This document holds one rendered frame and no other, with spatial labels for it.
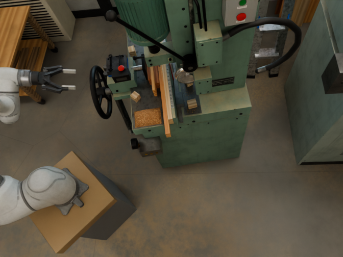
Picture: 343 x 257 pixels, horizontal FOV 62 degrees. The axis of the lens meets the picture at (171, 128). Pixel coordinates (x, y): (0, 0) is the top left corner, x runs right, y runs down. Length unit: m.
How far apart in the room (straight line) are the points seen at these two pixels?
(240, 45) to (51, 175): 0.96
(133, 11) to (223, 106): 0.65
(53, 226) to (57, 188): 0.28
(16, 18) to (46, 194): 1.70
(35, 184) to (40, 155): 1.23
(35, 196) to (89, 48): 1.85
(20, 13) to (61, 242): 1.85
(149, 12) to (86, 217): 1.01
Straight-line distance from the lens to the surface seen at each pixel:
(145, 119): 1.31
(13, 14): 2.78
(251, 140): 2.24
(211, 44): 1.04
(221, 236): 2.08
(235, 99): 1.46
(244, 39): 1.20
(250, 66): 2.39
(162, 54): 1.30
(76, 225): 1.57
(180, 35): 1.17
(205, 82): 1.21
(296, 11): 2.70
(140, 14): 1.05
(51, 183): 1.36
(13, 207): 1.46
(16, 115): 1.73
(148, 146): 1.59
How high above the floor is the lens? 2.08
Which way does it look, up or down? 65 degrees down
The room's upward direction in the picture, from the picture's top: 19 degrees counter-clockwise
